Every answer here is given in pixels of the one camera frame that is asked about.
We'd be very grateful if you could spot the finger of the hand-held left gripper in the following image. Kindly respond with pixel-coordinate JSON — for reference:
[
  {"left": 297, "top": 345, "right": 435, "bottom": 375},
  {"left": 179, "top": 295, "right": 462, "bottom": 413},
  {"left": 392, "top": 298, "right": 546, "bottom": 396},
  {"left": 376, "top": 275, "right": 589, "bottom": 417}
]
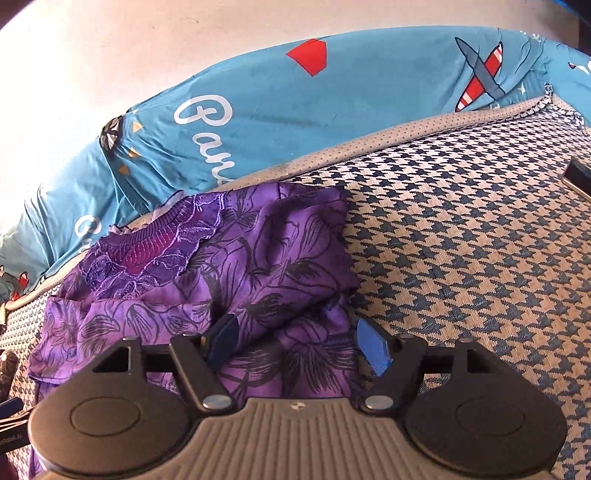
[{"left": 0, "top": 398, "right": 35, "bottom": 459}]

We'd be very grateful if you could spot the purple floral dress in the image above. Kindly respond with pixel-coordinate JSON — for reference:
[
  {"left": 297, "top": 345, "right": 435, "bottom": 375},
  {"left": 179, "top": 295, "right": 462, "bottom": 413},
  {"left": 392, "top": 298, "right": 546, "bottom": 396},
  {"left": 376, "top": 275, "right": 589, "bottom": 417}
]
[{"left": 28, "top": 182, "right": 362, "bottom": 480}]

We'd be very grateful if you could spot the blue printed bedsheet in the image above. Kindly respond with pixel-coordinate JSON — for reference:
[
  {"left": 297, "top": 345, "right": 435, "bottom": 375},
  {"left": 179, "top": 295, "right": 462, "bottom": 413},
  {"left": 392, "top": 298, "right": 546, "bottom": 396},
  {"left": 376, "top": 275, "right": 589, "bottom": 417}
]
[{"left": 0, "top": 28, "right": 591, "bottom": 303}]

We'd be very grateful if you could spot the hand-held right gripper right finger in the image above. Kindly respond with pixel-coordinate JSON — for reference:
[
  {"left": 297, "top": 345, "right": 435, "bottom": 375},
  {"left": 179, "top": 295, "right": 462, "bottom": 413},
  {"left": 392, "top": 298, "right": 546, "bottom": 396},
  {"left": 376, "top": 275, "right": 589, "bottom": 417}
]
[{"left": 357, "top": 318, "right": 504, "bottom": 413}]

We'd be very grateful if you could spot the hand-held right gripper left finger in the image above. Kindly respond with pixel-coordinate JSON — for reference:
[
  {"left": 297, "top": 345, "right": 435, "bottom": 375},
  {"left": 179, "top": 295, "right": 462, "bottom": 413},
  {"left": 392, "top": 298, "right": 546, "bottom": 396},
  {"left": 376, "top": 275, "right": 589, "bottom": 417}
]
[{"left": 90, "top": 314, "right": 239, "bottom": 413}]

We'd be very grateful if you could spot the black smartphone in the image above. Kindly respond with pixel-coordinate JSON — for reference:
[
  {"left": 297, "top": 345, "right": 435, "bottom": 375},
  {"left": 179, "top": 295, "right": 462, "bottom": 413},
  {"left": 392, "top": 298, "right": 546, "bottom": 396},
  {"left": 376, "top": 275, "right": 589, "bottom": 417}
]
[{"left": 562, "top": 158, "right": 591, "bottom": 200}]

